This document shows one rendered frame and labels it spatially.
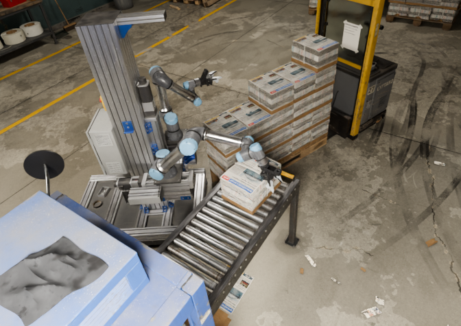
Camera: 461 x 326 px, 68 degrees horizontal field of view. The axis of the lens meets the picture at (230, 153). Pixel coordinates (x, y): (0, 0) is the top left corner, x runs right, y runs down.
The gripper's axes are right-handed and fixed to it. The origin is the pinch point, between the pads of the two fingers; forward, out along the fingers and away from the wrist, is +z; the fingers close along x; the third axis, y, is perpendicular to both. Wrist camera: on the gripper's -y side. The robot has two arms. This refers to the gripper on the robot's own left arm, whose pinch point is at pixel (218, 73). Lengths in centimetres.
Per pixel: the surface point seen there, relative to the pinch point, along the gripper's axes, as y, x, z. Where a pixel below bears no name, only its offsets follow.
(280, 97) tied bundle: 20, 36, 48
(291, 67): 16, 3, 80
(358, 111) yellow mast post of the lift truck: 72, 45, 151
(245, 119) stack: 36.7, 31.4, 12.5
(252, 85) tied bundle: 19.3, 8.0, 32.6
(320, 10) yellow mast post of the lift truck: -14, -36, 139
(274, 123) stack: 47, 41, 40
